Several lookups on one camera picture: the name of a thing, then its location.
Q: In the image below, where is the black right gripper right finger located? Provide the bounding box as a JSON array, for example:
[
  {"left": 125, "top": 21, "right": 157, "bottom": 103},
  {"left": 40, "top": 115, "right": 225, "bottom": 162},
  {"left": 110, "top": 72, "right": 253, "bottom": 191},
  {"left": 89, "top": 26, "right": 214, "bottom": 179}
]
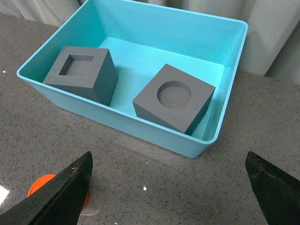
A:
[{"left": 245, "top": 151, "right": 300, "bottom": 225}]

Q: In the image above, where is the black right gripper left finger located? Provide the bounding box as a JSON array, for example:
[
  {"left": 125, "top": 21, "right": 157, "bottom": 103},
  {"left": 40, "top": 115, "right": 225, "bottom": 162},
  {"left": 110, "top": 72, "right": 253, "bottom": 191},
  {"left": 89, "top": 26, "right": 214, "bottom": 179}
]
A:
[{"left": 0, "top": 151, "right": 93, "bottom": 225}]

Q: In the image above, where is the orange cylinder part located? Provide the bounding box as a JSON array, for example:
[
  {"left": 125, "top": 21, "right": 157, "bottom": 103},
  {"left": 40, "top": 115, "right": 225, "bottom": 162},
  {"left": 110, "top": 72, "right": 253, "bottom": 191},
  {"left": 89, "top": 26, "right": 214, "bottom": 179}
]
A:
[{"left": 27, "top": 174, "right": 90, "bottom": 209}]

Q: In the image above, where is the gray block with square hole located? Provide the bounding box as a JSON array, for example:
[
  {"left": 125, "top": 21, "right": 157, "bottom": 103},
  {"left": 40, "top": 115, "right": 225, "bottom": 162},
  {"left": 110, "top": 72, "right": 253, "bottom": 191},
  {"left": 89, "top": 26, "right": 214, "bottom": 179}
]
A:
[{"left": 43, "top": 46, "right": 118, "bottom": 106}]

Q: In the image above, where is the gray block with round hole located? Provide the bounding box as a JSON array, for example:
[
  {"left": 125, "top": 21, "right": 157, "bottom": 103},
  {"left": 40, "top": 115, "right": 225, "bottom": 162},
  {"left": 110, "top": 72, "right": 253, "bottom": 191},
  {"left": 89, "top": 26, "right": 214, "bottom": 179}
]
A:
[{"left": 132, "top": 64, "right": 215, "bottom": 135}]

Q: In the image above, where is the light blue plastic box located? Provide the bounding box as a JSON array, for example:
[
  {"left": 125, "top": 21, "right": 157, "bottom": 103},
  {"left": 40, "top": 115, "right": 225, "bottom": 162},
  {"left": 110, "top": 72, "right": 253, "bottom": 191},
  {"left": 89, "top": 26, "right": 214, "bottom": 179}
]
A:
[{"left": 17, "top": 0, "right": 248, "bottom": 158}]

